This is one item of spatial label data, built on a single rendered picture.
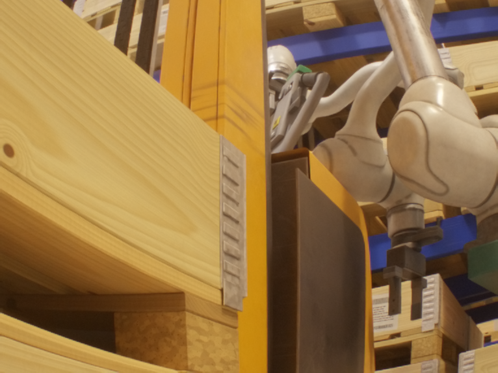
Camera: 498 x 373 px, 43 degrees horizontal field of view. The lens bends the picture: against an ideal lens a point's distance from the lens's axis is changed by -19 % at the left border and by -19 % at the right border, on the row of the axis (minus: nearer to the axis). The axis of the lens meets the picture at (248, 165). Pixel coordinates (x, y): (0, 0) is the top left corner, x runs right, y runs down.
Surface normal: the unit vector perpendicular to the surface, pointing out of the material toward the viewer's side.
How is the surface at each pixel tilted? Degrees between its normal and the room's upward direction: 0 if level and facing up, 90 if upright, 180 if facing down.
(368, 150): 102
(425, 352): 90
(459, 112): 76
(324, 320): 90
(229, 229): 90
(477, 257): 90
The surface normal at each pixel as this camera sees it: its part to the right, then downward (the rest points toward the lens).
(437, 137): 0.10, -0.22
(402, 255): -0.59, -0.31
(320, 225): 0.90, -0.18
